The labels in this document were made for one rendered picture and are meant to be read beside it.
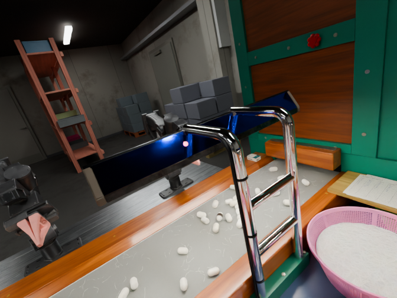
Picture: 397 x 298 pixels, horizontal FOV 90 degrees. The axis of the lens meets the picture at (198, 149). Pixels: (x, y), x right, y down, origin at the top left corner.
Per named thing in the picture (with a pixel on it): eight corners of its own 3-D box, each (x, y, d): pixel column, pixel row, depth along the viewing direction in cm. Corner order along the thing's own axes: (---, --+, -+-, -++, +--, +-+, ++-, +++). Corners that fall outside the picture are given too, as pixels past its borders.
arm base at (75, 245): (74, 231, 81) (72, 223, 87) (13, 264, 71) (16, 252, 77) (82, 246, 84) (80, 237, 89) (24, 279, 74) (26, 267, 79)
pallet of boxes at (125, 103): (158, 129, 628) (146, 91, 589) (136, 138, 590) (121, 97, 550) (145, 127, 720) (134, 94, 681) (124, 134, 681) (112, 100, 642)
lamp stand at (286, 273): (212, 264, 61) (173, 126, 46) (256, 229, 70) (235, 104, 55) (261, 318, 45) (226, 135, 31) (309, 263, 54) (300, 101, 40)
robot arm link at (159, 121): (176, 120, 85) (155, 108, 110) (156, 126, 82) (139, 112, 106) (182, 145, 91) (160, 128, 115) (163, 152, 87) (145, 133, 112)
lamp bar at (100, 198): (94, 193, 42) (79, 162, 39) (279, 111, 70) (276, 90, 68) (98, 209, 35) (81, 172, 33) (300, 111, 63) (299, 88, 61)
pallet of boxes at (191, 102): (240, 142, 350) (229, 75, 313) (209, 158, 314) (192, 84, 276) (203, 136, 438) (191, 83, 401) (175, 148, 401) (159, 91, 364)
